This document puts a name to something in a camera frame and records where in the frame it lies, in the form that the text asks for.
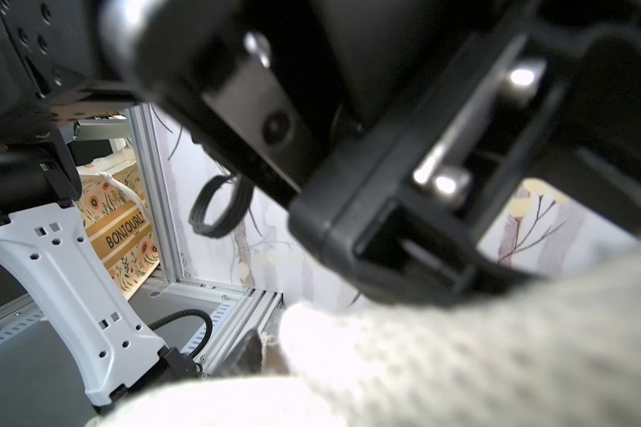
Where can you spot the cream canvas tote bag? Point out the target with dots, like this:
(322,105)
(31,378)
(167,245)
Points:
(560,352)

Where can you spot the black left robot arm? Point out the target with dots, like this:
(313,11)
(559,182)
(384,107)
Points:
(53,71)

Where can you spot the floral bonjour gift box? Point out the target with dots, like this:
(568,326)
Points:
(117,220)

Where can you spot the aluminium rail base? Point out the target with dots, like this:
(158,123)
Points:
(32,354)

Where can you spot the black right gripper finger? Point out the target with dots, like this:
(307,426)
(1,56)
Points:
(246,358)

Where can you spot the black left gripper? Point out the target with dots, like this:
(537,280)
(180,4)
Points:
(394,132)

